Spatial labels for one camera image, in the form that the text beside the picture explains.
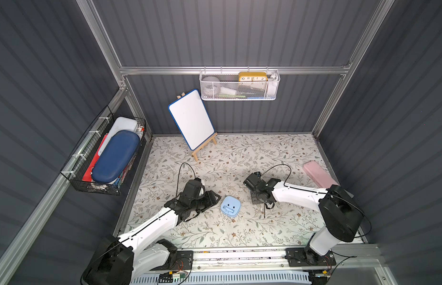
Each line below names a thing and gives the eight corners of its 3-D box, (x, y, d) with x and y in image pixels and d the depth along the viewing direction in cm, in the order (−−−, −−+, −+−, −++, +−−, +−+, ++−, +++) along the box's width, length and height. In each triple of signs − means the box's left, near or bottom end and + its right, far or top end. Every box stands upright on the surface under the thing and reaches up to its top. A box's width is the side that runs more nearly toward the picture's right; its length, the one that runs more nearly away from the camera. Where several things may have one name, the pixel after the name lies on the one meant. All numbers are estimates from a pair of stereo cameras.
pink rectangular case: (322, 192, 96) (325, 189, 93) (300, 166, 106) (302, 163, 104) (334, 186, 98) (337, 184, 95) (311, 162, 109) (313, 159, 106)
